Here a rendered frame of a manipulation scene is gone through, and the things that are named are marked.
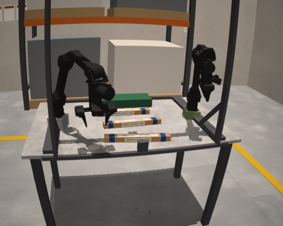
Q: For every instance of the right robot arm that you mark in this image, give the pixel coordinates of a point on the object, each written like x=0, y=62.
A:
x=202, y=59

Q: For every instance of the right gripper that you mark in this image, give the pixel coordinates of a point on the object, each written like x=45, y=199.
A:
x=205, y=84

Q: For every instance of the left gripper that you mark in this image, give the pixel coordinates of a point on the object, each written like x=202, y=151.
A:
x=79, y=110

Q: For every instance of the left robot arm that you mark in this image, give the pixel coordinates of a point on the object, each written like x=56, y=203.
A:
x=92, y=71

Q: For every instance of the brown rectangular pack with blue band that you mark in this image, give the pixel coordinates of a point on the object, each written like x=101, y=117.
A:
x=132, y=122

